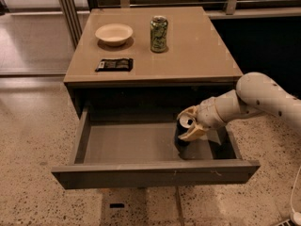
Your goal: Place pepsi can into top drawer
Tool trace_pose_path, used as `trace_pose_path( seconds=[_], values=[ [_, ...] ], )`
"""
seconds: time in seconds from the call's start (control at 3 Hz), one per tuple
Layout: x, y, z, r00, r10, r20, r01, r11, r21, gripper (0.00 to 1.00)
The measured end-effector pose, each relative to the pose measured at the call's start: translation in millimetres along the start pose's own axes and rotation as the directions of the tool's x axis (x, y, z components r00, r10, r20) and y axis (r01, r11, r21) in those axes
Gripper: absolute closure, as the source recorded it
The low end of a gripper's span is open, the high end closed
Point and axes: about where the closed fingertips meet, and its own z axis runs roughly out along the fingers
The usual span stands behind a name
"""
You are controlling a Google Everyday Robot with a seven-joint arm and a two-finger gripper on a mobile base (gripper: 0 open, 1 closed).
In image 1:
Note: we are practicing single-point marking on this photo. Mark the dark snack packet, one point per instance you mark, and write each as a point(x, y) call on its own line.
point(115, 65)

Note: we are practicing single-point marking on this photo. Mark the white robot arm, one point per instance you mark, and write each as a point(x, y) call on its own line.
point(254, 93)

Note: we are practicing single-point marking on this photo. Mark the grey cabinet with tan top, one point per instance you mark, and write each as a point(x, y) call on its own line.
point(195, 64)

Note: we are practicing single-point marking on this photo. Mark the white bowl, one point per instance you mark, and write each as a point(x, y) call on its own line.
point(114, 34)

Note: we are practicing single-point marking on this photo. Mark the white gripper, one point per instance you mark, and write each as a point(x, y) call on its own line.
point(205, 112)

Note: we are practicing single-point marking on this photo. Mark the green soda can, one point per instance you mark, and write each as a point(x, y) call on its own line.
point(158, 31)

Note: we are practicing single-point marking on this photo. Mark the open grey top drawer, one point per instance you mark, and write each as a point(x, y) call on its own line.
point(137, 149)

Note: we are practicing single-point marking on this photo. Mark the blue pepsi can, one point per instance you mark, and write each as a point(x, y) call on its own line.
point(183, 125)

